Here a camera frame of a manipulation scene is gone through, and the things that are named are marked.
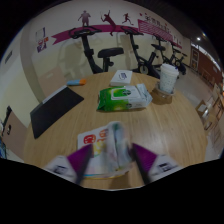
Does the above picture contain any large black exercise bike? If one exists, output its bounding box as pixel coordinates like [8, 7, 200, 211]
[68, 27, 125, 75]

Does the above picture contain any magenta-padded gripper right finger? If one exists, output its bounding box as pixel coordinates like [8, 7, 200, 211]
[131, 143, 184, 185]

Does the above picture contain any blue and orange tube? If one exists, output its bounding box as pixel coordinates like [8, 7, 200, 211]
[66, 78, 88, 87]

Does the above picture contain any group of wooden chairs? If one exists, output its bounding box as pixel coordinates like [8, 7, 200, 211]
[194, 83, 224, 148]

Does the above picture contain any small white tissue pack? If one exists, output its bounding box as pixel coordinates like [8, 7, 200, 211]
[109, 69, 133, 88]

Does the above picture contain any black mouse pad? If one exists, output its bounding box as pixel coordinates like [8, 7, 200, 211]
[29, 87, 85, 140]

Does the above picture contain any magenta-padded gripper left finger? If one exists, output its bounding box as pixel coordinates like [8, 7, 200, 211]
[43, 143, 94, 185]

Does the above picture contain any white printed towel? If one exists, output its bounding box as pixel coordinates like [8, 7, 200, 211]
[77, 121, 134, 179]

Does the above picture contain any grey wall vent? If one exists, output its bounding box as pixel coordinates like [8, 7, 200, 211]
[3, 49, 14, 64]

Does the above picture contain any purple wall sign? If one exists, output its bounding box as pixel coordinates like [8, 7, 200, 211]
[36, 44, 48, 54]

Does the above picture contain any white wall poster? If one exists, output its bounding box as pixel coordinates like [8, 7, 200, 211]
[35, 27, 47, 40]

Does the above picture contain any green wet wipes pack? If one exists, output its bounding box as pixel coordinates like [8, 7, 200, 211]
[96, 83, 154, 113]

